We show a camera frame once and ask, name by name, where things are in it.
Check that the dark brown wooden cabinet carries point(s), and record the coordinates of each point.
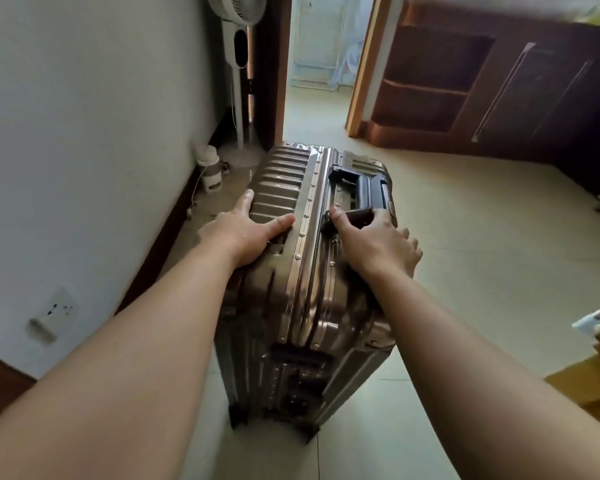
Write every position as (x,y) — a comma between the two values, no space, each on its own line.
(530,104)

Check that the dark brown room door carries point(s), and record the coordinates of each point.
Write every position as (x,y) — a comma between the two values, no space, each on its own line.
(272,69)

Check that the person's left forearm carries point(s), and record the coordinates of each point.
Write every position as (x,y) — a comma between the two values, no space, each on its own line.
(105,374)

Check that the white cabinet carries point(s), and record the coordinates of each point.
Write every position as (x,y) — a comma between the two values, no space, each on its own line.
(312,39)

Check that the gold hard-shell suitcase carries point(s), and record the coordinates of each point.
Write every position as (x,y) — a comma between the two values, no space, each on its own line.
(305,304)

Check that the small white jar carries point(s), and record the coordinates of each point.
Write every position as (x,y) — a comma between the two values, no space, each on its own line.
(211,169)

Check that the white standing fan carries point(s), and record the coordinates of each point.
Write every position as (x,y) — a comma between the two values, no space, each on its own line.
(240,69)

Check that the person's right hand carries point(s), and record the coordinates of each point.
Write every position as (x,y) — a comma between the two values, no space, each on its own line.
(380,244)

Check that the white wall socket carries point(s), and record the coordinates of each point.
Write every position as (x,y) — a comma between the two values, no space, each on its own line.
(55,312)

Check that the wooden door frame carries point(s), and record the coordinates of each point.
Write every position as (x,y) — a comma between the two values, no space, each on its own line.
(367,59)

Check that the yellow wooden furniture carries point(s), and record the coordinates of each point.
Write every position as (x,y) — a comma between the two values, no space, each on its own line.
(590,384)

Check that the person's left hand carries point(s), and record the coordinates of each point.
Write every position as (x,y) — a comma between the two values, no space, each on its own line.
(240,237)

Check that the person's right forearm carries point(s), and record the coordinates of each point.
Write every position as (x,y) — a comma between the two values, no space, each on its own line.
(505,394)

